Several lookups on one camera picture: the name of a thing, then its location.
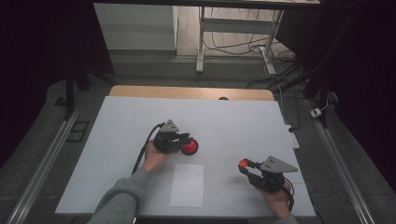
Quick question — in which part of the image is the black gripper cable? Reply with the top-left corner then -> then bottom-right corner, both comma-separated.
131,122 -> 165,175
283,176 -> 295,213

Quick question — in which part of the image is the round red ink pad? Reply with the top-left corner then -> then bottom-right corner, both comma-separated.
180,138 -> 200,157

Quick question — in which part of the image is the black curtain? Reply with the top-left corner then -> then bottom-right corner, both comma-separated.
275,0 -> 396,194
0,0 -> 115,171

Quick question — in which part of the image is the white cabinet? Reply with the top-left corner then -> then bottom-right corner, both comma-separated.
93,3 -> 178,51

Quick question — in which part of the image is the person's right hand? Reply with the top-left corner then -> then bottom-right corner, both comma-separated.
258,180 -> 295,220

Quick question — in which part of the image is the white power strip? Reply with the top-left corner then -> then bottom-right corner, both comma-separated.
284,124 -> 301,149

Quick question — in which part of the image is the black floor socket cover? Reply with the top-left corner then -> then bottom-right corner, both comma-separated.
65,120 -> 91,144

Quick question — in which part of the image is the black tripod stand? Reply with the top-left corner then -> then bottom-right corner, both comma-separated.
274,0 -> 362,129

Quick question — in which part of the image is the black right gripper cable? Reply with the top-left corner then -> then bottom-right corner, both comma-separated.
283,176 -> 295,213

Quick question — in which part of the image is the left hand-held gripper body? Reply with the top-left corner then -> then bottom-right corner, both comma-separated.
152,119 -> 181,154

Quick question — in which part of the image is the tangle of black floor cables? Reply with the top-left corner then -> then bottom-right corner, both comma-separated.
204,7 -> 300,90

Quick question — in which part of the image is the white paper sheet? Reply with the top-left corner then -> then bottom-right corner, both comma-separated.
169,162 -> 205,208

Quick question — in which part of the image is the black metal stand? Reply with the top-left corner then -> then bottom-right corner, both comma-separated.
64,55 -> 117,121

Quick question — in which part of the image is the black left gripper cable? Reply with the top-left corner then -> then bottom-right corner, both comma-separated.
131,122 -> 165,175

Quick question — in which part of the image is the aluminium floor rail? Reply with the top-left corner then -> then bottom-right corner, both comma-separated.
6,102 -> 82,224
306,99 -> 376,224

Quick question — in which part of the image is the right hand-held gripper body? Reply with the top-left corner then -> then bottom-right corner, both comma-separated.
253,155 -> 299,192

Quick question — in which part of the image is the white-legged desk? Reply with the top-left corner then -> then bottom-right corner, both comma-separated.
92,0 -> 321,77

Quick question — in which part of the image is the person's left hand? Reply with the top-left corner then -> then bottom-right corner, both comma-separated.
142,141 -> 171,174

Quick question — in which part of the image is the large white table mat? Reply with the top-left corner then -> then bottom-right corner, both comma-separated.
55,95 -> 317,217

